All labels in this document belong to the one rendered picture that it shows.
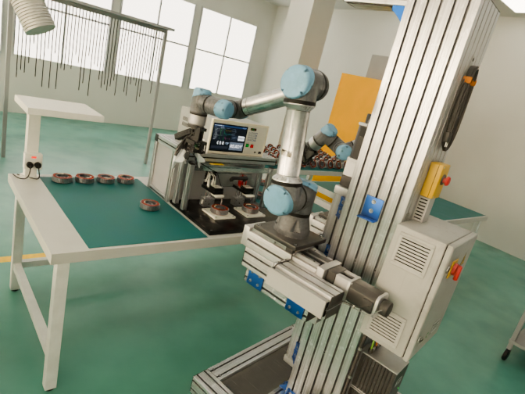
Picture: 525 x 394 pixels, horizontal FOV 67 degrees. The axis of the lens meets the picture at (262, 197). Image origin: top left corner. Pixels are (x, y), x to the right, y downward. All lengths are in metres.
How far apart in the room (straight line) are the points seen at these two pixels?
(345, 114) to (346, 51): 2.88
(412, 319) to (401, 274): 0.16
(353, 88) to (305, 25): 1.18
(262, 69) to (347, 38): 2.60
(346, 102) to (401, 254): 4.83
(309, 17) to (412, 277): 5.25
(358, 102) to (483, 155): 2.24
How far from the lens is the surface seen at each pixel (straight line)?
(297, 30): 6.51
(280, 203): 1.44
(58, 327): 2.08
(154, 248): 1.99
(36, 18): 2.60
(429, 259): 1.51
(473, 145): 7.23
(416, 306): 1.57
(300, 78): 1.40
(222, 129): 2.41
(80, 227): 2.07
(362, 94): 6.08
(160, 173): 2.63
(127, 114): 9.01
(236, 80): 10.16
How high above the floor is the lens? 1.61
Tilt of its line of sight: 16 degrees down
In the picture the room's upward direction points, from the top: 14 degrees clockwise
